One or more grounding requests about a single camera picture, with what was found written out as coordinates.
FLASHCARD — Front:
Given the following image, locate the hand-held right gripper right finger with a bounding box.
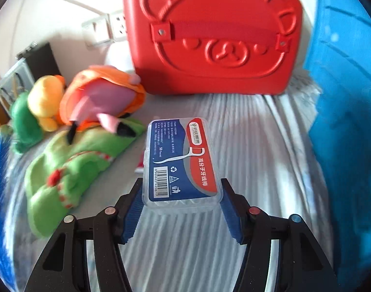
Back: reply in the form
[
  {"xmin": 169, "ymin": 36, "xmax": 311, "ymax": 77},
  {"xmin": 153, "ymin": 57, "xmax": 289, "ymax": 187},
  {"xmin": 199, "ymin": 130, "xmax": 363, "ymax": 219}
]
[{"xmin": 220, "ymin": 178, "xmax": 344, "ymax": 292}]

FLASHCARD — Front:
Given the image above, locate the green plush bag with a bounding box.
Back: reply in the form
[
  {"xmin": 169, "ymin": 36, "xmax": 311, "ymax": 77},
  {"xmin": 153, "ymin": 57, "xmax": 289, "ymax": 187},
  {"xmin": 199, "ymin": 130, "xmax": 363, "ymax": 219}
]
[{"xmin": 24, "ymin": 118, "xmax": 145, "ymax": 238}]

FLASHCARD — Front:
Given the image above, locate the red small suitcase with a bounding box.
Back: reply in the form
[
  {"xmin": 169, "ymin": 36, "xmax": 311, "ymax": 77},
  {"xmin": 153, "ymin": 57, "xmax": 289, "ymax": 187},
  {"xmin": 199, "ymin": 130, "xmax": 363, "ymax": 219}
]
[{"xmin": 122, "ymin": 0, "xmax": 303, "ymax": 96}]

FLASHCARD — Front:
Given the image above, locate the yellow orange plush toy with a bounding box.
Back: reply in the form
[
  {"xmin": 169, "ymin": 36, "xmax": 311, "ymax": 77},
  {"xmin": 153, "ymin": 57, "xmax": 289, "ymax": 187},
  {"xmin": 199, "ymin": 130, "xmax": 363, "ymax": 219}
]
[{"xmin": 28, "ymin": 75, "xmax": 66, "ymax": 131}]

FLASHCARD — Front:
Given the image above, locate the black gift box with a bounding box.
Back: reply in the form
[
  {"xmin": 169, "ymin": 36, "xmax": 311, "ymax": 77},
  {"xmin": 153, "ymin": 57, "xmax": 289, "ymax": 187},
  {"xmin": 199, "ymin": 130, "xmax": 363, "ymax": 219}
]
[{"xmin": 0, "ymin": 43, "xmax": 63, "ymax": 120}]

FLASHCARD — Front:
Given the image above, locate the pink pig plush toy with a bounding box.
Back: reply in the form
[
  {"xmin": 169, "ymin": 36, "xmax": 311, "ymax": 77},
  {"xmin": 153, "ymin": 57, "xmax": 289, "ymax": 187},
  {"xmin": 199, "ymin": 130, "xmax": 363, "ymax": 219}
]
[{"xmin": 59, "ymin": 65, "xmax": 146, "ymax": 144}]

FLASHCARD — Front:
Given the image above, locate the white wall light switch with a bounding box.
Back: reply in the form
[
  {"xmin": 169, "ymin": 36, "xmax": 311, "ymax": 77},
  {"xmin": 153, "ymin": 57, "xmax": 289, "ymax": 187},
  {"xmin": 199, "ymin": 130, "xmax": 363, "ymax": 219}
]
[{"xmin": 81, "ymin": 15, "xmax": 113, "ymax": 47}]

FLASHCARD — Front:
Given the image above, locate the blue plastic crate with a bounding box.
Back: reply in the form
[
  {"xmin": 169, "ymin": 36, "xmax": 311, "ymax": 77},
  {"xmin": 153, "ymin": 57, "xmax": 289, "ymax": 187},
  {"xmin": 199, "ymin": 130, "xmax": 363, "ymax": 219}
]
[{"xmin": 305, "ymin": 0, "xmax": 371, "ymax": 278}]

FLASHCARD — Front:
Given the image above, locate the striped cloth covered desktop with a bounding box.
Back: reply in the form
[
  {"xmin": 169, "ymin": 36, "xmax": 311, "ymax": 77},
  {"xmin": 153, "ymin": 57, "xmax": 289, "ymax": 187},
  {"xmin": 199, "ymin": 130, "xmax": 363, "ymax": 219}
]
[{"xmin": 0, "ymin": 67, "xmax": 336, "ymax": 292}]

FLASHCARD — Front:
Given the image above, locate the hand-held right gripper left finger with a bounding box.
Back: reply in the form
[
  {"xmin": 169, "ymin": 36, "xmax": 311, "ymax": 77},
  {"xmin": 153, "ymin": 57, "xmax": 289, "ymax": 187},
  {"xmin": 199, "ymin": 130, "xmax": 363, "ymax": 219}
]
[{"xmin": 24, "ymin": 178, "xmax": 144, "ymax": 292}]

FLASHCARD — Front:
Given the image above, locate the clear dental floss box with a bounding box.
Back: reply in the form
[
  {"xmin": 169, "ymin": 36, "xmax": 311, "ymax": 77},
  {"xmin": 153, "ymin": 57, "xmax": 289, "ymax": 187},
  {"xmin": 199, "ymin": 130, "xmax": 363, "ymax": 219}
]
[{"xmin": 142, "ymin": 117, "xmax": 224, "ymax": 209}]

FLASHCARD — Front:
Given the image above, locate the white wall socket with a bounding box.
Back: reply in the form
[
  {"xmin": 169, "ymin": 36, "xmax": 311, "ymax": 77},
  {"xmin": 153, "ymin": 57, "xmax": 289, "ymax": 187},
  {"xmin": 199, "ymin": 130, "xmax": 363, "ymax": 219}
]
[{"xmin": 108, "ymin": 10, "xmax": 128, "ymax": 42}]

